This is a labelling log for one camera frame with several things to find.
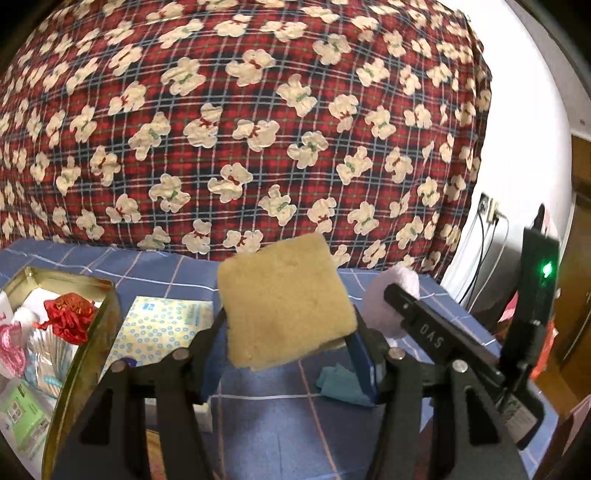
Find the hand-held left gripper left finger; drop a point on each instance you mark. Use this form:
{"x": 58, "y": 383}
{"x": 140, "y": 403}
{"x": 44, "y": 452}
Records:
{"x": 214, "y": 360}

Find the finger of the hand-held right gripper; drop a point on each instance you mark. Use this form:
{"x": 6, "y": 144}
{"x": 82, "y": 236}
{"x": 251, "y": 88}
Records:
{"x": 400, "y": 304}

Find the red ribbon flower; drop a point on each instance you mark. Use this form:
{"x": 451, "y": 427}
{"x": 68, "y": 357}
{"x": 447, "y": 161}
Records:
{"x": 69, "y": 318}

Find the blue plaid bedsheet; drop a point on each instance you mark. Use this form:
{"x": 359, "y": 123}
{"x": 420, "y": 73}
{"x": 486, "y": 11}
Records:
{"x": 277, "y": 424}

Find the wall power outlet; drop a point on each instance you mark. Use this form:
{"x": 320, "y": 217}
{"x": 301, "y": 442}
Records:
{"x": 488, "y": 206}

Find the wooden door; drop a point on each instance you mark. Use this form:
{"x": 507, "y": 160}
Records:
{"x": 575, "y": 277}

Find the green packet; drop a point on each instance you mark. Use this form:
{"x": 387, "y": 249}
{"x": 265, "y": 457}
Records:
{"x": 23, "y": 415}

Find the teal cloth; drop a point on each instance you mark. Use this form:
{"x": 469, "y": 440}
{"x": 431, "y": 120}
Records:
{"x": 341, "y": 385}

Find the red plaid bear-print blanket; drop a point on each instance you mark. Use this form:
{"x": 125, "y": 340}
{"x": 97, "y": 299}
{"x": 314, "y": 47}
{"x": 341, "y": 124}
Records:
{"x": 231, "y": 115}

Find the pink ribbon flower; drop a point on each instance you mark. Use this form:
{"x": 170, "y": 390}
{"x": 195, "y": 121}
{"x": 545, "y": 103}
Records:
{"x": 14, "y": 346}

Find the blue dotted tissue pack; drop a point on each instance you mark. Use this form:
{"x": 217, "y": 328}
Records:
{"x": 157, "y": 327}

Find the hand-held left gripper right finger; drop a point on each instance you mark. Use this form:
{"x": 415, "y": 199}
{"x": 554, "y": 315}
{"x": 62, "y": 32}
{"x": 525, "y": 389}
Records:
{"x": 362, "y": 364}

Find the tan square sponge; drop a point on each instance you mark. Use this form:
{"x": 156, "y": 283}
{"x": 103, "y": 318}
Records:
{"x": 286, "y": 300}

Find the small white block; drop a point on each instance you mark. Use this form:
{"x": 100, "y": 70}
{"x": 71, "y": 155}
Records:
{"x": 203, "y": 417}

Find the white fluffy pompom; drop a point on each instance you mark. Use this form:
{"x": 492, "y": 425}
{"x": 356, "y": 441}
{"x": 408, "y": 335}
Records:
{"x": 381, "y": 309}

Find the gold tin box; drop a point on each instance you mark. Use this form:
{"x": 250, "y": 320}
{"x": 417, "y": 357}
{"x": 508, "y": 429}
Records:
{"x": 87, "y": 364}

